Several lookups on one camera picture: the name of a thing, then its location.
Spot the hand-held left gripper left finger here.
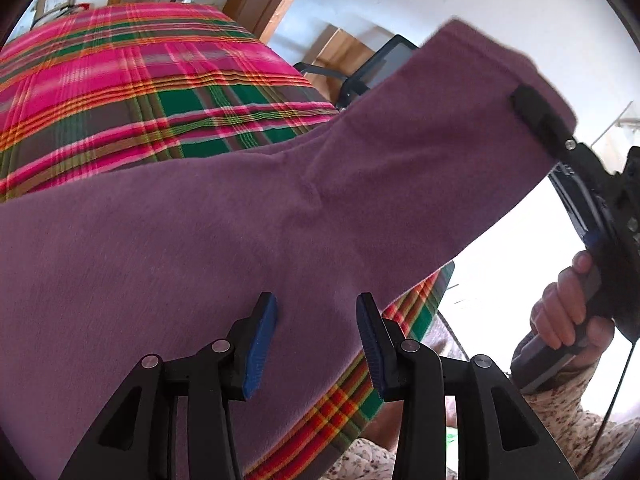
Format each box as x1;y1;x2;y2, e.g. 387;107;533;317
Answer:
59;292;278;480

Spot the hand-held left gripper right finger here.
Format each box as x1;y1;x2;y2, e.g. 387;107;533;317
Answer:
356;292;581;480

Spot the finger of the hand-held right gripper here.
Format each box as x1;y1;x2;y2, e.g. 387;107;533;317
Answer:
511;85;608;181

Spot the purple knit garment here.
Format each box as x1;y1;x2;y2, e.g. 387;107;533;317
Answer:
0;17;578;480

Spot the person's right forearm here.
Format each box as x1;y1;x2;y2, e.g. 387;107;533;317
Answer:
520;355;640;480

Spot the person's right hand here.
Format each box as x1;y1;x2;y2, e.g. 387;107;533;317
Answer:
530;250;616;357

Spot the person's floral clothing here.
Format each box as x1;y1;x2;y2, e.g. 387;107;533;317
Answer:
325;435;401;480

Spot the black chair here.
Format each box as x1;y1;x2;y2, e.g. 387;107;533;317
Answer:
292;34;421;111

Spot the light wooden board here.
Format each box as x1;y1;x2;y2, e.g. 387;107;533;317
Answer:
304;25;376;81

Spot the pink plaid blanket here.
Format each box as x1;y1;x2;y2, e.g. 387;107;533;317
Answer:
0;2;456;480

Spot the black cable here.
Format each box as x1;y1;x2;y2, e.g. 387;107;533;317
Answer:
592;337;640;478

